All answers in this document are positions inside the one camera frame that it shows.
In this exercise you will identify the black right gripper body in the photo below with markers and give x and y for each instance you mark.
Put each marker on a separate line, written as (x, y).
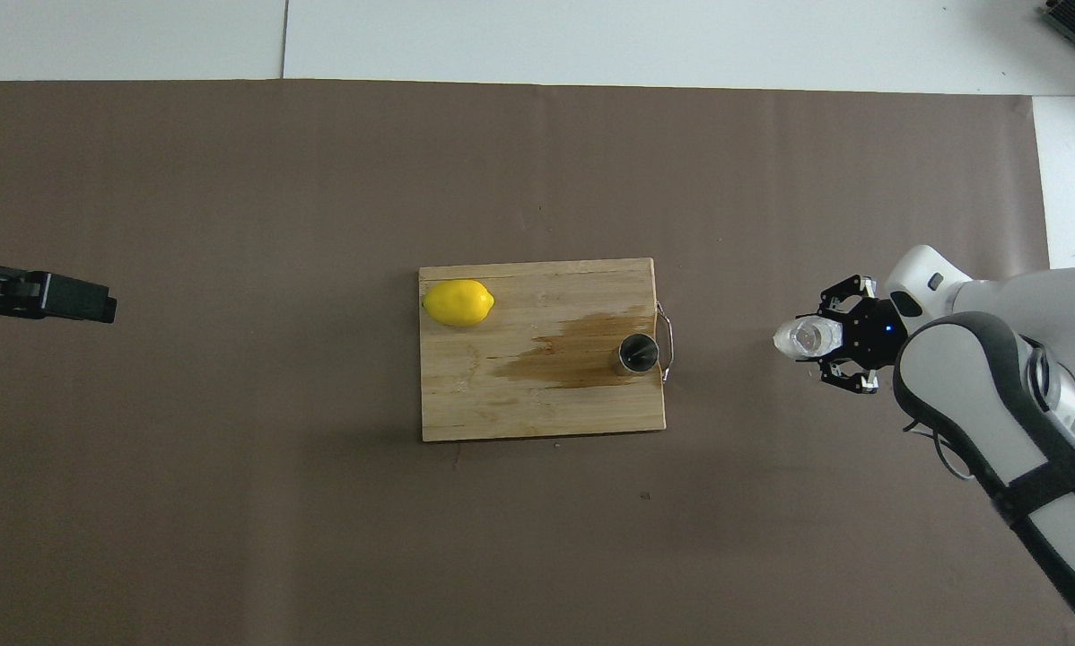
(878, 336)

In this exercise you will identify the clear textured glass cup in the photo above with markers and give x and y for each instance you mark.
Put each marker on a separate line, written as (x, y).
(807, 338)

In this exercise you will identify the steel double jigger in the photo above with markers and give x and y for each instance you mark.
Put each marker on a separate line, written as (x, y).
(636, 353)

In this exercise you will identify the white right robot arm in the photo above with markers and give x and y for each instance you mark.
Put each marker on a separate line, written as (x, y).
(968, 359)

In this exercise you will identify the brown paper table mat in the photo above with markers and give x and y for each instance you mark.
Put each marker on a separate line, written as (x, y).
(232, 493)

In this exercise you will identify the wooden cutting board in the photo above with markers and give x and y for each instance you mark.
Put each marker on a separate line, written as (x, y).
(520, 404)

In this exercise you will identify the yellow lemon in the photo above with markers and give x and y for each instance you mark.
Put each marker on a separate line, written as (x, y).
(458, 303)

